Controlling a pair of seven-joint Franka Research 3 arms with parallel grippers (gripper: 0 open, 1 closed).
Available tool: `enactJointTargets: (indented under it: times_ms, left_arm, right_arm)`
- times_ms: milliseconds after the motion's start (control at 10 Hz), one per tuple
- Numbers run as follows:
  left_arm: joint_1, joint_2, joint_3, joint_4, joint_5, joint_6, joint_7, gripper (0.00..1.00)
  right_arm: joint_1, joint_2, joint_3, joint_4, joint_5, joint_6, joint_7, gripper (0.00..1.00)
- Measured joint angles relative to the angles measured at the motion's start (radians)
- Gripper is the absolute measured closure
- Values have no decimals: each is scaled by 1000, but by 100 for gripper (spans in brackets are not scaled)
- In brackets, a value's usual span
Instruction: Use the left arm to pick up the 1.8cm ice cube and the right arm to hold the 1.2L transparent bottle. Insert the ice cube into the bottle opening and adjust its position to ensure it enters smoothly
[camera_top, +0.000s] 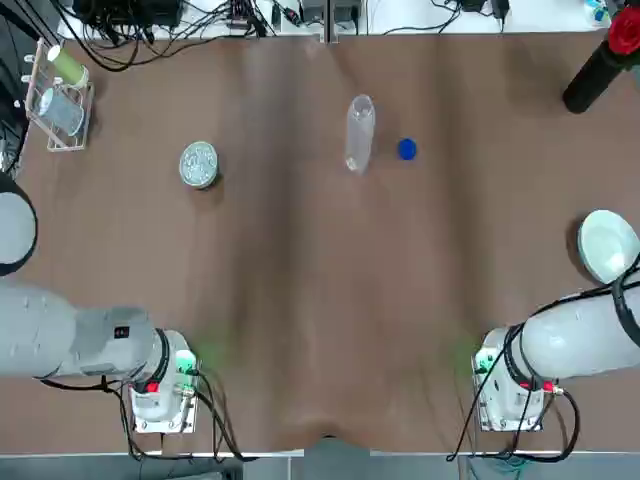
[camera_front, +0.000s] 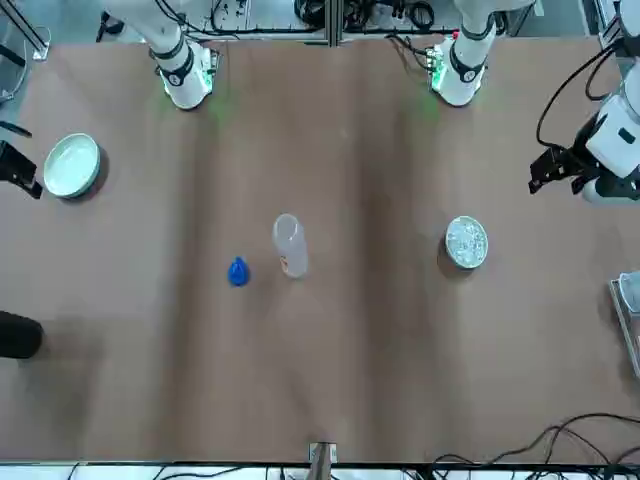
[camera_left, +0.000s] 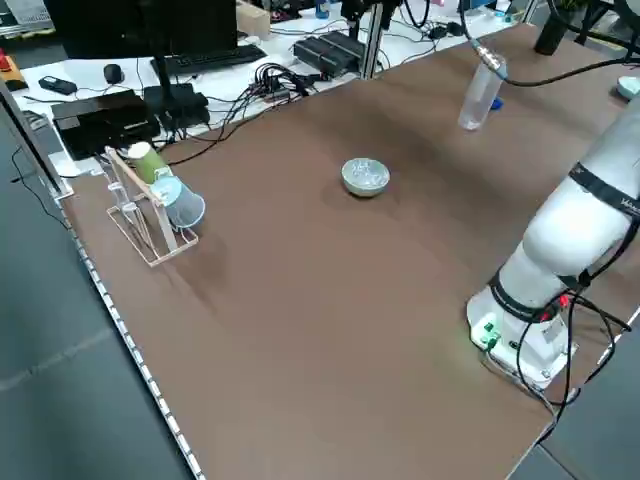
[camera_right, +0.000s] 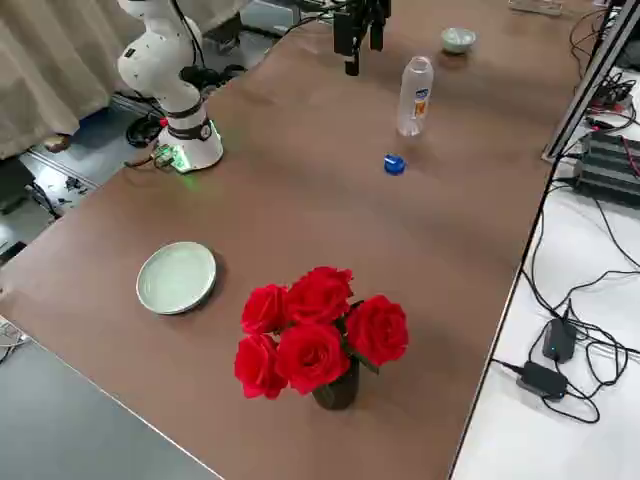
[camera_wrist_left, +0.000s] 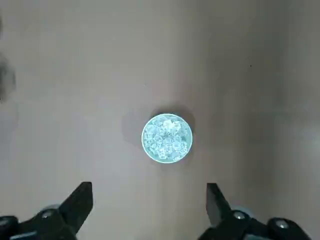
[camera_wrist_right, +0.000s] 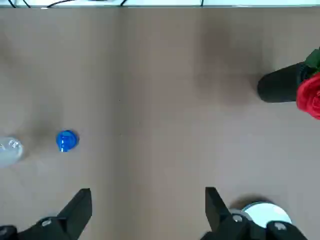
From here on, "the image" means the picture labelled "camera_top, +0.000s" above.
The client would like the aluminium frame post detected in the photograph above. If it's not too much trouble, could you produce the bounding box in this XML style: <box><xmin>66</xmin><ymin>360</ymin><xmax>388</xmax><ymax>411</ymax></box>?
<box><xmin>323</xmin><ymin>0</ymin><xmax>341</xmax><ymax>45</ymax></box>

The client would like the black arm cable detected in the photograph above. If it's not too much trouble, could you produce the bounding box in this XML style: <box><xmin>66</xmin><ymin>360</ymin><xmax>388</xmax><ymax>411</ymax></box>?
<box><xmin>447</xmin><ymin>264</ymin><xmax>640</xmax><ymax>464</ymax></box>
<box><xmin>42</xmin><ymin>369</ymin><xmax>246</xmax><ymax>464</ymax></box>

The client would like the transparent plastic bottle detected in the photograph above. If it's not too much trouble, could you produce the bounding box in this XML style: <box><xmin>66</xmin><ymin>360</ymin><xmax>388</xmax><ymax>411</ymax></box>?
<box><xmin>344</xmin><ymin>93</ymin><xmax>377</xmax><ymax>176</ymax></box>

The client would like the blue grey patterned cup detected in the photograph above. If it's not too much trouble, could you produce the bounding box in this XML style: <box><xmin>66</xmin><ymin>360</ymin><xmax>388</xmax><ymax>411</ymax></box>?
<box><xmin>39</xmin><ymin>87</ymin><xmax>84</xmax><ymax>136</ymax></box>

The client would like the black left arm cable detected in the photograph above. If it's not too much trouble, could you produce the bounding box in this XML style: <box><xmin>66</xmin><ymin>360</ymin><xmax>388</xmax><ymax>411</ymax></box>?
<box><xmin>42</xmin><ymin>369</ymin><xmax>246</xmax><ymax>464</ymax></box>

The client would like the black desk cable bundle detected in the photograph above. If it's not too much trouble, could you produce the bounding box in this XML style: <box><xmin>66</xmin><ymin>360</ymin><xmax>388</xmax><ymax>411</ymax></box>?
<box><xmin>57</xmin><ymin>0</ymin><xmax>274</xmax><ymax>71</ymax></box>

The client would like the black vase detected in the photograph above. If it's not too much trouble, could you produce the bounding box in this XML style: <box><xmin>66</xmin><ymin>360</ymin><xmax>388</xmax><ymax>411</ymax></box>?
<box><xmin>562</xmin><ymin>42</ymin><xmax>631</xmax><ymax>115</ymax></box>

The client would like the pale green bowl of ice cubes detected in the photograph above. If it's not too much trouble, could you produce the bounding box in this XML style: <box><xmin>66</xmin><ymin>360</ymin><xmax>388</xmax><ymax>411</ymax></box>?
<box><xmin>178</xmin><ymin>140</ymin><xmax>221</xmax><ymax>191</ymax></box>

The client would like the wooden cup rack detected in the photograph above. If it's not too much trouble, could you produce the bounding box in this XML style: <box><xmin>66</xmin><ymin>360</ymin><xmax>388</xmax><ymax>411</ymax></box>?
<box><xmin>22</xmin><ymin>39</ymin><xmax>96</xmax><ymax>152</ymax></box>

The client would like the red rose bouquet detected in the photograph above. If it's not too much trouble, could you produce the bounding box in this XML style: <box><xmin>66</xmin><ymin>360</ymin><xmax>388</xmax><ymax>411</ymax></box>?
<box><xmin>607</xmin><ymin>2</ymin><xmax>640</xmax><ymax>56</ymax></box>

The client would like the pale green plate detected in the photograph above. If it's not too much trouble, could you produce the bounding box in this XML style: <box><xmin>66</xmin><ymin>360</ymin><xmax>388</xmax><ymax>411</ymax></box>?
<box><xmin>577</xmin><ymin>209</ymin><xmax>640</xmax><ymax>286</ymax></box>

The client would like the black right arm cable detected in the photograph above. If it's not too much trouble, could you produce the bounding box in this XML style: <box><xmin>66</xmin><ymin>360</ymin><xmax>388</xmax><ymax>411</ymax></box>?
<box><xmin>447</xmin><ymin>264</ymin><xmax>640</xmax><ymax>464</ymax></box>

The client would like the green paper cup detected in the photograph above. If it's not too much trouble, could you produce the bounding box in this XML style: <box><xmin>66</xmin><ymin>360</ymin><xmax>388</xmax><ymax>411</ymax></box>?
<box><xmin>47</xmin><ymin>44</ymin><xmax>90</xmax><ymax>87</ymax></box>

